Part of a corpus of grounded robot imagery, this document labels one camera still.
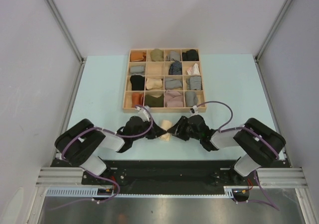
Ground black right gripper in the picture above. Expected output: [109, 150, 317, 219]
[166, 115, 201, 141]

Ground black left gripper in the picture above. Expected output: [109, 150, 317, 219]
[131, 117, 165, 141]

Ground peach underwear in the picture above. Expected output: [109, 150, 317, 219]
[159, 120, 172, 141]
[146, 78, 162, 90]

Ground orange and cream underwear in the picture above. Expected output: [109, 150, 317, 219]
[132, 92, 144, 108]

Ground black garment pile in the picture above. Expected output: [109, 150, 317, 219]
[130, 75, 145, 91]

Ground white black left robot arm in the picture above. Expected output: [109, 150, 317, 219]
[54, 116, 166, 184]

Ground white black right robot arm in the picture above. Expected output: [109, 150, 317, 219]
[167, 114, 286, 185]

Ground dark green rolled underwear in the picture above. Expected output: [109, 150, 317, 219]
[144, 94, 164, 108]

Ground grey rolled underwear bottom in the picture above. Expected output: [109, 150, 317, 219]
[185, 91, 198, 107]

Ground grey rolled underwear middle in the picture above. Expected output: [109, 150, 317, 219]
[164, 78, 182, 90]

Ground peach rolled underwear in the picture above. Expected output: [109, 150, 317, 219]
[146, 78, 162, 90]

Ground grey striped rolled underwear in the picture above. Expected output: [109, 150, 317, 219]
[186, 76, 202, 90]

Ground navy striped rolled underwear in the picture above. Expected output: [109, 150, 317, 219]
[168, 61, 182, 75]

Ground grey rolled underwear left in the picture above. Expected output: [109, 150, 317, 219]
[129, 66, 145, 75]

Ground pink white rolled underwear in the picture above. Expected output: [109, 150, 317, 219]
[186, 63, 200, 75]

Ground grey rolled underwear top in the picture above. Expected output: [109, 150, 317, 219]
[166, 50, 181, 61]

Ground olive rolled underwear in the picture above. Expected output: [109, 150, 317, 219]
[150, 49, 164, 62]

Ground black rolled underwear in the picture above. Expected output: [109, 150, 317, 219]
[182, 49, 199, 61]

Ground orange rolled underwear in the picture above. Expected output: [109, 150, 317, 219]
[130, 51, 147, 62]

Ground wooden grid organizer tray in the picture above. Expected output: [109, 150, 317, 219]
[123, 48, 207, 113]

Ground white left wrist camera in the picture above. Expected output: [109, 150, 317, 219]
[136, 106, 151, 122]

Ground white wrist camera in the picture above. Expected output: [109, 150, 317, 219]
[190, 106, 199, 116]
[136, 106, 151, 122]

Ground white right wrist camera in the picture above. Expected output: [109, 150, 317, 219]
[190, 106, 199, 116]

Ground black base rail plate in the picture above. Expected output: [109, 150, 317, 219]
[51, 160, 257, 191]

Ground white slotted cable duct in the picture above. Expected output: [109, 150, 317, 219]
[46, 187, 248, 200]

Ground aluminium corner post left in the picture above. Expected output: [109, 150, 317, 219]
[44, 0, 84, 64]

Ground aluminium corner post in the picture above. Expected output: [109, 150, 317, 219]
[44, 0, 84, 64]
[254, 0, 294, 63]

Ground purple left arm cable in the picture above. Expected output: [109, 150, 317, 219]
[61, 104, 153, 211]

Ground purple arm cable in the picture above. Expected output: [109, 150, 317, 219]
[190, 101, 280, 211]
[61, 104, 153, 211]

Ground aluminium frame profile front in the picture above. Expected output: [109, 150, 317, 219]
[36, 167, 308, 189]

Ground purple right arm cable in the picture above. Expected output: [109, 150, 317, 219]
[190, 101, 280, 211]

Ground aluminium corner post right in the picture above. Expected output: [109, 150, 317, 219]
[254, 0, 294, 63]

